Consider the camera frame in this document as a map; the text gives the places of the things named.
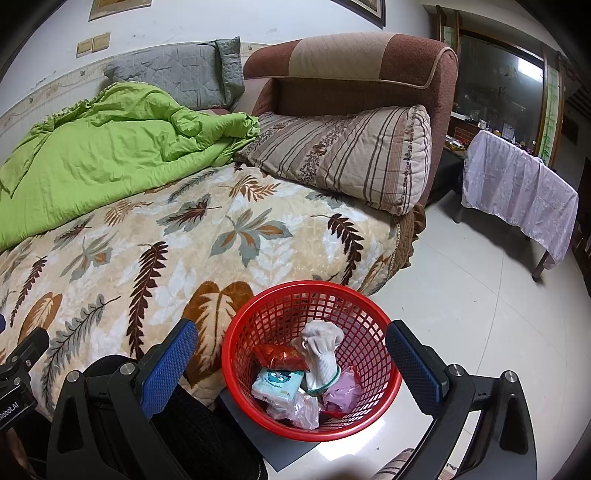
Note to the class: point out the red plastic basket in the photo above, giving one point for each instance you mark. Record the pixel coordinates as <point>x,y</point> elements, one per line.
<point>369,341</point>

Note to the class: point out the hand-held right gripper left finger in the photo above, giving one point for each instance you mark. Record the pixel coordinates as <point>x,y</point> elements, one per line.
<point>168,364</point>

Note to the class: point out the striped pillow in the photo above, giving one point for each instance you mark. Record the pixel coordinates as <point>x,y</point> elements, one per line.
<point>346,152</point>

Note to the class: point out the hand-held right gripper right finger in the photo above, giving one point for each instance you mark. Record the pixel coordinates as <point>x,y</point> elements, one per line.
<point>415,364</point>

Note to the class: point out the dark framed wall picture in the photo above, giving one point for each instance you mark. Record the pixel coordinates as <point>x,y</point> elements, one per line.
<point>369,11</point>

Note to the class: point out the grey quilted pillow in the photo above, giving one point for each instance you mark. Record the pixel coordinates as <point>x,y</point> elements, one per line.
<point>175,74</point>

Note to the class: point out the dark grey floor mat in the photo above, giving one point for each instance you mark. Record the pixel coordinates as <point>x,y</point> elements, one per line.
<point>277,447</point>

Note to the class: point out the lilac tablecloth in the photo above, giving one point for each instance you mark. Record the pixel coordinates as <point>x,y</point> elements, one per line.
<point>517,194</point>

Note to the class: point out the wooden table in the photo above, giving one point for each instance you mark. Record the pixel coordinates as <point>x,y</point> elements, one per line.
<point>539,267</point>

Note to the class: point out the mauve plastic bag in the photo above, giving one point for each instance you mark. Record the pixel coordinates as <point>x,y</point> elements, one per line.
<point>341,390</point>

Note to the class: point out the green quilt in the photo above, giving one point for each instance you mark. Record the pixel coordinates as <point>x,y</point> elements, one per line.
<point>92,152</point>

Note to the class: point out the leaf printed blanket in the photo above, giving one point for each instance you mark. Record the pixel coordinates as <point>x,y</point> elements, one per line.
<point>184,254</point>

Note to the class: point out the beige wall switch plate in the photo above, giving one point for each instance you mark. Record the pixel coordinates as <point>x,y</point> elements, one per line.
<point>84,47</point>
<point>101,42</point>

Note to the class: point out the clear plastic bag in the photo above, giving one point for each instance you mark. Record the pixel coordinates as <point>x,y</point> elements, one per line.
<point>302,410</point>

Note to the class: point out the blue tissue pack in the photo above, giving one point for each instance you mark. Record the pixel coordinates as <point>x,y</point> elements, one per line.
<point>277,383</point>

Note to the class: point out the white sock green trim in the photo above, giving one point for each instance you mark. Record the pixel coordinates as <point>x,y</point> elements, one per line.
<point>323,355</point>

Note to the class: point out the dark wooden cabinet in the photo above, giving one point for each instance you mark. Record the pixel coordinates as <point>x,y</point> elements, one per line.
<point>584,221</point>

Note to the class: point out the glass display cabinet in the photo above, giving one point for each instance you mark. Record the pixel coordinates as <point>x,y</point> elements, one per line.
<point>498,83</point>

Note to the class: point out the brown sofa armrest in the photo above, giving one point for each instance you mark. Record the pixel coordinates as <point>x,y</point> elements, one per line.
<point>360,60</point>

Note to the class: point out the red snack wrapper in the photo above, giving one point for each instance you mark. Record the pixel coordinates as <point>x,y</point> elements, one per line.
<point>277,355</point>

